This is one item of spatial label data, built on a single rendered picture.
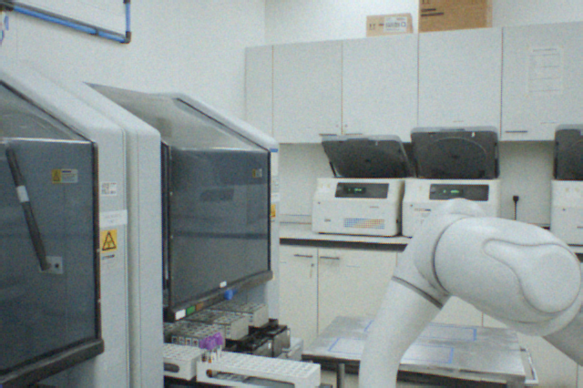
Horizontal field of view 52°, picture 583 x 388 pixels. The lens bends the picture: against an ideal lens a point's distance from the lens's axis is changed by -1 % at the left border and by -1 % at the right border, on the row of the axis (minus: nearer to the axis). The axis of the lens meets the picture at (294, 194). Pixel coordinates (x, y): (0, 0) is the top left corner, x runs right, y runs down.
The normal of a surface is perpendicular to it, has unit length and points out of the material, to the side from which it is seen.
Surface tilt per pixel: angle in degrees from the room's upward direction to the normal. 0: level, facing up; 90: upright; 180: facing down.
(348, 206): 90
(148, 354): 90
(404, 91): 90
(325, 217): 90
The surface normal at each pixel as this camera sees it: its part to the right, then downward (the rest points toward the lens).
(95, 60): 0.93, 0.02
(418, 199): -0.32, -0.48
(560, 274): 0.22, 0.00
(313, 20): -0.37, 0.05
